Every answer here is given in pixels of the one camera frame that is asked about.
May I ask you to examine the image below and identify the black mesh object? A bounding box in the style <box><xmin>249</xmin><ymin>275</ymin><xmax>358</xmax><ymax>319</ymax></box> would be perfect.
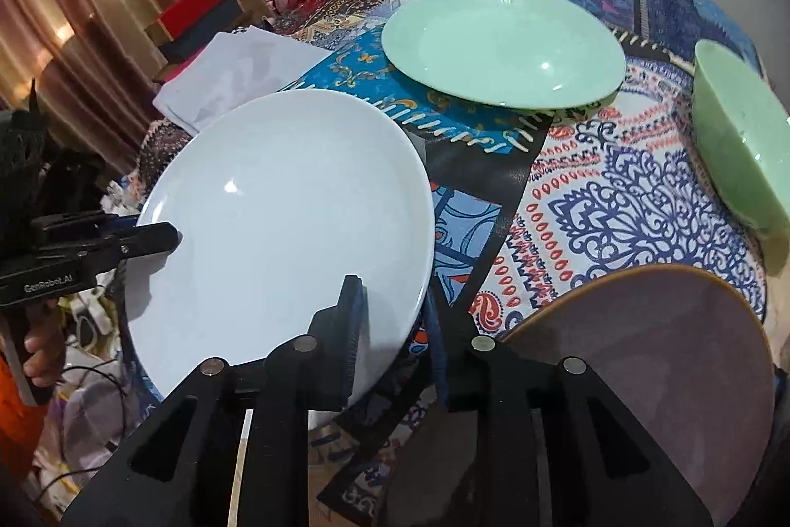
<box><xmin>0</xmin><ymin>79</ymin><xmax>49</xmax><ymax>213</ymax></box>

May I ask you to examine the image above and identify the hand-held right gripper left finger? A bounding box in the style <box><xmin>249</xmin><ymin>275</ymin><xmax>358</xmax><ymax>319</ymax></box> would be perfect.
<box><xmin>58</xmin><ymin>274</ymin><xmax>371</xmax><ymax>527</ymax></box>

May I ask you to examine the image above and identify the patchwork printed blanket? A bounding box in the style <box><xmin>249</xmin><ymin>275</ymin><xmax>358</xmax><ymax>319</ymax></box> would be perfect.
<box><xmin>136</xmin><ymin>0</ymin><xmax>769</xmax><ymax>527</ymax></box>

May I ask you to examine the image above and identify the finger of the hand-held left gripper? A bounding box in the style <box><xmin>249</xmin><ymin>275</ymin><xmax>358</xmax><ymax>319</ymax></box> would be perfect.
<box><xmin>117</xmin><ymin>222</ymin><xmax>182</xmax><ymax>259</ymax></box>
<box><xmin>92</xmin><ymin>214</ymin><xmax>142</xmax><ymax>233</ymax></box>

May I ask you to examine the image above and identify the green plate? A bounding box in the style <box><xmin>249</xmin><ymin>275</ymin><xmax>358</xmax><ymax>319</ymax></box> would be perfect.
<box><xmin>381</xmin><ymin>0</ymin><xmax>626</xmax><ymax>111</ymax></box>

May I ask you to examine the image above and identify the white cloth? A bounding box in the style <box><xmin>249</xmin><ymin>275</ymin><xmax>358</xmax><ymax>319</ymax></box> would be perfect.
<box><xmin>152</xmin><ymin>26</ymin><xmax>334</xmax><ymax>133</ymax></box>

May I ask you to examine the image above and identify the red box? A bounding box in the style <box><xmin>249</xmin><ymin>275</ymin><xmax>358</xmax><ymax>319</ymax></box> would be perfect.
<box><xmin>157</xmin><ymin>0</ymin><xmax>238</xmax><ymax>43</ymax></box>

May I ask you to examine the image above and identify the person's left hand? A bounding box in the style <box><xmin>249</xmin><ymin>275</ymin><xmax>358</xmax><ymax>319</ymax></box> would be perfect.
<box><xmin>23</xmin><ymin>310</ymin><xmax>67</xmax><ymax>390</ymax></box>

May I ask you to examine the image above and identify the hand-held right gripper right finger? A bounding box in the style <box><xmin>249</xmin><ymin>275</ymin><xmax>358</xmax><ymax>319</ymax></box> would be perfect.
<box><xmin>423</xmin><ymin>286</ymin><xmax>717</xmax><ymax>527</ymax></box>

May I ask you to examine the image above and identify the black cable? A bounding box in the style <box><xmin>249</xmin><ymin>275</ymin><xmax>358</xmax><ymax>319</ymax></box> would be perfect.
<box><xmin>31</xmin><ymin>360</ymin><xmax>144</xmax><ymax>503</ymax></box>

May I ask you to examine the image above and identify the striped brown curtain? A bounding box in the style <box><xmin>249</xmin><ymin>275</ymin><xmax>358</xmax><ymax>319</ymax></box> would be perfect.
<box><xmin>0</xmin><ymin>0</ymin><xmax>273</xmax><ymax>163</ymax></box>

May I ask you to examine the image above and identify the brown plate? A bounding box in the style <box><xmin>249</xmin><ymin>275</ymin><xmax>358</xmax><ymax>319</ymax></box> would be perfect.
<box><xmin>500</xmin><ymin>263</ymin><xmax>775</xmax><ymax>527</ymax></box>

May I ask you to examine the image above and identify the white plate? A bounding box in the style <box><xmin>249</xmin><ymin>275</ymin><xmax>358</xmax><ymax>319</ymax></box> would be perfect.
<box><xmin>121</xmin><ymin>88</ymin><xmax>436</xmax><ymax>410</ymax></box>

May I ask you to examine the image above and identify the dark blue box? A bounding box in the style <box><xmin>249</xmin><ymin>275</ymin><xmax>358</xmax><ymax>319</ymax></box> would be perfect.
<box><xmin>159</xmin><ymin>17</ymin><xmax>241</xmax><ymax>66</ymax></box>

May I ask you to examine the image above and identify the green bowl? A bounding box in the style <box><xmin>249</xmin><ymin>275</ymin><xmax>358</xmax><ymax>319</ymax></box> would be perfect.
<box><xmin>691</xmin><ymin>39</ymin><xmax>790</xmax><ymax>241</ymax></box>

